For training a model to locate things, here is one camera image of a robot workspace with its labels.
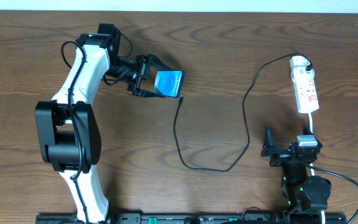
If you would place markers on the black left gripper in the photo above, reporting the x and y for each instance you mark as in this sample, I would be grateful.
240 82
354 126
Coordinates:
138 75

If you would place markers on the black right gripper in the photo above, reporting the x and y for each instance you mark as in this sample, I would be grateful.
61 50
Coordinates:
284 154

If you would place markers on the blue screen smartphone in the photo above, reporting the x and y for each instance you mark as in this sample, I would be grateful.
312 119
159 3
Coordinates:
168 83

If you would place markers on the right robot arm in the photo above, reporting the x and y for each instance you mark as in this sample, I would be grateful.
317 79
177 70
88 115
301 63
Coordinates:
307 194

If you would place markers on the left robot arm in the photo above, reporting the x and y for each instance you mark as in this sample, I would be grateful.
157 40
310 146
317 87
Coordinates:
67 129

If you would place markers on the white power strip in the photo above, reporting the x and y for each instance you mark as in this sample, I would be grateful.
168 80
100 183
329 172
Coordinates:
302 76

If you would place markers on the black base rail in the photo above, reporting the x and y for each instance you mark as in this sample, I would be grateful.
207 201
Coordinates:
136 218

